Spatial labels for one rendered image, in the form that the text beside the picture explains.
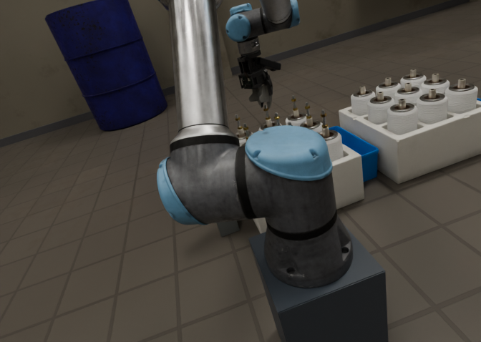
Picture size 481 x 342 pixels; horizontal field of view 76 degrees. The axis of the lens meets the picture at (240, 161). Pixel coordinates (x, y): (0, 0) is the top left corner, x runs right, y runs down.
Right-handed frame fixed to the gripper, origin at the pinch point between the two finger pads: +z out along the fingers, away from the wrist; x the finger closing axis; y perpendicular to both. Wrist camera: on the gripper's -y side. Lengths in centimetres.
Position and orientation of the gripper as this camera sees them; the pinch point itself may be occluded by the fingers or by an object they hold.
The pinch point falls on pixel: (265, 104)
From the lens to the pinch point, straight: 120.5
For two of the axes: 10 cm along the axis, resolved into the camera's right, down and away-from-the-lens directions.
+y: -7.2, 4.8, -5.1
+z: 2.4, 8.6, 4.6
